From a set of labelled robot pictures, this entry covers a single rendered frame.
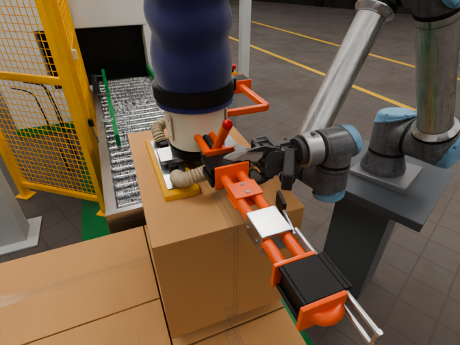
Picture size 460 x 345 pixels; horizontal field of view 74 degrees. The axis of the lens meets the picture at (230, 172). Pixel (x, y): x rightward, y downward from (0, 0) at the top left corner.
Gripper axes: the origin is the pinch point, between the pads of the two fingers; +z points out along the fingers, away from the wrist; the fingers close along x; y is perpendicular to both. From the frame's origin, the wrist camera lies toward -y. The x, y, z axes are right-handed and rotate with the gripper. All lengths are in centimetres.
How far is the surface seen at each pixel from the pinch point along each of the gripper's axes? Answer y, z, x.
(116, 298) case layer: 21, 36, -59
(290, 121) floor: 227, -166, -117
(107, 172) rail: 98, 34, -55
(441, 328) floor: -17, -109, -115
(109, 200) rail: 73, 35, -55
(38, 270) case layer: 45, 64, -59
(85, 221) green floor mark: 134, 61, -114
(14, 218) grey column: 128, 97, -92
